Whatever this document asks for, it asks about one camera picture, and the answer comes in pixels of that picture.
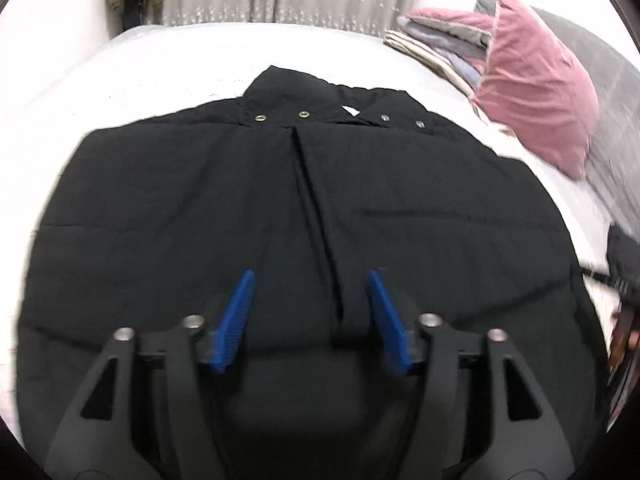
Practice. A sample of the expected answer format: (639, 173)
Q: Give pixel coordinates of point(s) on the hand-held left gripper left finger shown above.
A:
(232, 320)

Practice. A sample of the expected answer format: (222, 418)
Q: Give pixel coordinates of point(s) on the black padded jacket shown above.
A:
(175, 210)

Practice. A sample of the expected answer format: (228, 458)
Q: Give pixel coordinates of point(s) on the grey bed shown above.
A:
(150, 70)

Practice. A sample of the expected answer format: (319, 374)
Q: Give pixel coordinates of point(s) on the black folded padded garment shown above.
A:
(625, 260)

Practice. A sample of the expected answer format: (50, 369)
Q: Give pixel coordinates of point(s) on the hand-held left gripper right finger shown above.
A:
(390, 320)

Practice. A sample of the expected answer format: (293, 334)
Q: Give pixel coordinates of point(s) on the pink folded blanket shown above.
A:
(450, 19)

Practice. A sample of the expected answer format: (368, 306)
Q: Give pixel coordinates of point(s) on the lavender folded blanket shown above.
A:
(460, 52)

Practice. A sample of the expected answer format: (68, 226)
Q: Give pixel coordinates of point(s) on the dark hanging garment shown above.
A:
(134, 12)

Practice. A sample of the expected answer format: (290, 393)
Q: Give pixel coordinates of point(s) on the stack of folded blankets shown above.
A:
(430, 55)

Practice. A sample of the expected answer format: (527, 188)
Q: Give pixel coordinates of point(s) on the pink velvet pillow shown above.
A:
(535, 85)

